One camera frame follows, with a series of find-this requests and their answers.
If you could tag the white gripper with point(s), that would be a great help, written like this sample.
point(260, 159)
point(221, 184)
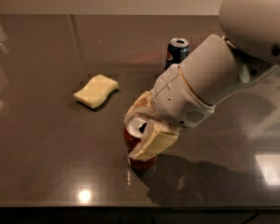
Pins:
point(177, 98)

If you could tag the red coke can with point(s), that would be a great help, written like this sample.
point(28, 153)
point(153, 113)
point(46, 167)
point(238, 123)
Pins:
point(134, 142)

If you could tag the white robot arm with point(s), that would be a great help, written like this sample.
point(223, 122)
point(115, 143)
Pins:
point(247, 52)

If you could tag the yellow sponge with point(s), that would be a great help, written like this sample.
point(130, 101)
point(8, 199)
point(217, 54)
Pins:
point(95, 92)

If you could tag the blue pepsi can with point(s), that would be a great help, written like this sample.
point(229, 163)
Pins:
point(177, 51)

